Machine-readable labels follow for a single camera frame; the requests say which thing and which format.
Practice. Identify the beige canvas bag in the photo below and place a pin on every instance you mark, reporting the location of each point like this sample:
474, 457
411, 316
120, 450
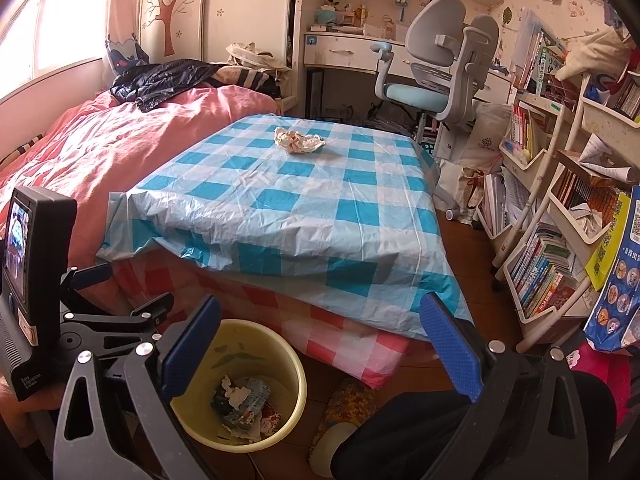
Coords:
255, 57

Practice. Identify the tall upright picture books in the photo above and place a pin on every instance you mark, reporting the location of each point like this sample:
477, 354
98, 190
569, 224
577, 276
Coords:
542, 60

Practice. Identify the striped bedsheet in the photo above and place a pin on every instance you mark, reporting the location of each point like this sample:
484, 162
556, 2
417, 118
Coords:
22, 150

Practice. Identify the yellow trash bin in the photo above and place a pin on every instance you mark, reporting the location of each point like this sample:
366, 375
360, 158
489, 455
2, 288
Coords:
270, 350

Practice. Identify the white desk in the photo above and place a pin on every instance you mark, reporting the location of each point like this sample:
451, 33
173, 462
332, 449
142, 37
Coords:
299, 35

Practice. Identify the row of colourful paperback books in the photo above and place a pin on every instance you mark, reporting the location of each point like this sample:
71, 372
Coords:
540, 270

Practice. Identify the blue printed bag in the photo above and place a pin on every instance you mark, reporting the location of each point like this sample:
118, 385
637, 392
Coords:
622, 300

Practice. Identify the white drawer with blue sticker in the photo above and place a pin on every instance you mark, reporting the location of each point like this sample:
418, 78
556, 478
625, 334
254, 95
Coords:
360, 57

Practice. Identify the row of dark books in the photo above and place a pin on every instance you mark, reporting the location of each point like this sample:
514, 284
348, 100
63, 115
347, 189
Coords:
575, 190

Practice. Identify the grey plastic storage bag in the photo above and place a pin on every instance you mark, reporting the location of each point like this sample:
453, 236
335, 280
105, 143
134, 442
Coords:
390, 122

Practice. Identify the cream cloth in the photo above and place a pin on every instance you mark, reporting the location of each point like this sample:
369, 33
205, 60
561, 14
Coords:
595, 50

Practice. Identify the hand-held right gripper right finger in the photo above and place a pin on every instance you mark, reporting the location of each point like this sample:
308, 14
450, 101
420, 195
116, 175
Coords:
452, 355

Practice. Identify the blue checkered plastic tablecloth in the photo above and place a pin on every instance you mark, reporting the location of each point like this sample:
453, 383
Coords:
300, 200

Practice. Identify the white tote bag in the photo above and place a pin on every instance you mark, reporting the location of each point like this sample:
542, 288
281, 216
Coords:
482, 140

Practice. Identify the red checkered tablecloth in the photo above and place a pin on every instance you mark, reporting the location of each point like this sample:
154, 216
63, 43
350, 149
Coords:
340, 330

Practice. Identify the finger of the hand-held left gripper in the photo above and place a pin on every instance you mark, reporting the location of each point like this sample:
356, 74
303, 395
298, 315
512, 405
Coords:
92, 274
115, 322

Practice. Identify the wardrobe with tree decal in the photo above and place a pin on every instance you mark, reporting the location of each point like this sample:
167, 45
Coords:
240, 5

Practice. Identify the window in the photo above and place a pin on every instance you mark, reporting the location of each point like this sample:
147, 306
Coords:
55, 35

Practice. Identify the yellow packet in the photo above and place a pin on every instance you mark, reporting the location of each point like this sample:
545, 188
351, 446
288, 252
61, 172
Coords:
607, 255

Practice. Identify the green blue hanging toy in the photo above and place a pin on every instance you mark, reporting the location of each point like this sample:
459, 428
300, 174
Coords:
401, 0

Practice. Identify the crumpled paper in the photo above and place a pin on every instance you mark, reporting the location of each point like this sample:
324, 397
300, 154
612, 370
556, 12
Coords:
587, 220

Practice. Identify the pink curtain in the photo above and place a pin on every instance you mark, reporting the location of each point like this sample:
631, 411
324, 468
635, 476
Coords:
122, 15

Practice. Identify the grey green milk carton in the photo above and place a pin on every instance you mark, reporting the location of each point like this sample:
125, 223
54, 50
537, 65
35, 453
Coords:
252, 392

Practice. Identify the floral slipper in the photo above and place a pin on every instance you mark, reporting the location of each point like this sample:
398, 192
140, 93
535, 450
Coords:
345, 410

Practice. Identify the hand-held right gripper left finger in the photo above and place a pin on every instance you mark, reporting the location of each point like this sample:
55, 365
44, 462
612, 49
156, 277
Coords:
192, 350

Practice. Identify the grey blue desk chair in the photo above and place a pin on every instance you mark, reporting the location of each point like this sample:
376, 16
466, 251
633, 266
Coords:
435, 25

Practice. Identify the row of thin red books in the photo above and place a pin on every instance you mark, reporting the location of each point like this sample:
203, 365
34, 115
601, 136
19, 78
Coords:
522, 132

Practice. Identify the red white snack bag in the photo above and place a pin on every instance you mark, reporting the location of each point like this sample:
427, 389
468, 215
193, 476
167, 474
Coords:
270, 417

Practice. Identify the beige navy striped pillow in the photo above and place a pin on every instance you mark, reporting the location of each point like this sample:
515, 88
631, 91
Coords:
245, 79

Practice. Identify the cream tissue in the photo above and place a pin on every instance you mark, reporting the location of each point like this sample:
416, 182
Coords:
300, 141

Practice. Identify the pink blanket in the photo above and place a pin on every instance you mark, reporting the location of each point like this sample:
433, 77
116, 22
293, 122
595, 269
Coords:
75, 160

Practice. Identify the white book rack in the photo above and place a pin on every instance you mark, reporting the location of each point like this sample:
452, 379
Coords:
550, 327

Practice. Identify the small dark green object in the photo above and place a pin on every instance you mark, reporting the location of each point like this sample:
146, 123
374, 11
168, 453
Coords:
218, 399

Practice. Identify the pink cloth with flower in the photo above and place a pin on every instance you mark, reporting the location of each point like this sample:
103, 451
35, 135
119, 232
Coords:
605, 385

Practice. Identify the white desk drawer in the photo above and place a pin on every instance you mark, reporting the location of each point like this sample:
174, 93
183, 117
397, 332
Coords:
402, 67

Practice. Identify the large white tissue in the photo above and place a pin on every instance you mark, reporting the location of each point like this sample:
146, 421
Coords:
230, 389

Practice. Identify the stack of loose papers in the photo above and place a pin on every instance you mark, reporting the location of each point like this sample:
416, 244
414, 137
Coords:
502, 205

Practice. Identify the black puffer jacket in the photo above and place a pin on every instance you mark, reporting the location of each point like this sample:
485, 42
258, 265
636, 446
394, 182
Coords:
160, 82

